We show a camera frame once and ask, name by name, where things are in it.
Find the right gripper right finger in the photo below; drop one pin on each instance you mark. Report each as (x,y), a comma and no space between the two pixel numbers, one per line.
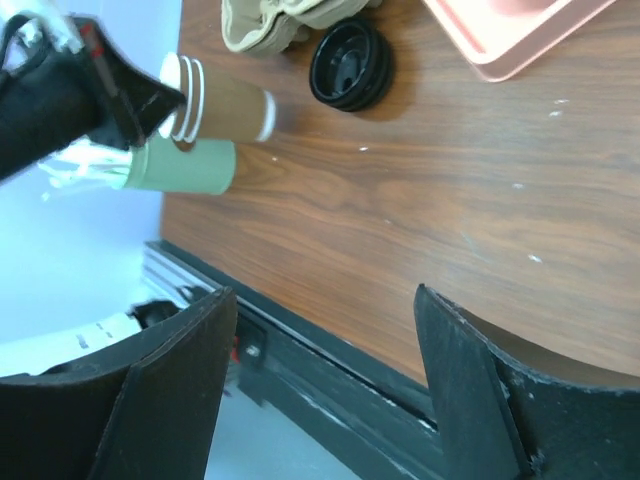
(507,408)

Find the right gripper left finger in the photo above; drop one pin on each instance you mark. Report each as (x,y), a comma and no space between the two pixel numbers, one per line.
(143,408)

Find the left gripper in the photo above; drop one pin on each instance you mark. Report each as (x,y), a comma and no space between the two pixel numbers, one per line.
(59,96)

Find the brown paper cup stack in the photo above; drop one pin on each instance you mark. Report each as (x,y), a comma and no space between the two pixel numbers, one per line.
(218,105)

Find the green cup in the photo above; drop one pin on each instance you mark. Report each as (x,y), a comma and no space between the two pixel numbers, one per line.
(208,167)

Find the cardboard cup carrier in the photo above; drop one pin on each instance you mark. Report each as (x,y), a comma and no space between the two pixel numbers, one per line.
(264,28)

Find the black lid stack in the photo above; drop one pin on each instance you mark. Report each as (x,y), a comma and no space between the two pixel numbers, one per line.
(352,67)

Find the pink tray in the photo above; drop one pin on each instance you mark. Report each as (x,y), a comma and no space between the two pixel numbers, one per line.
(498,39)

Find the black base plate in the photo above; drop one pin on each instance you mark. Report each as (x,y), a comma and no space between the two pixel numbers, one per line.
(377,421)

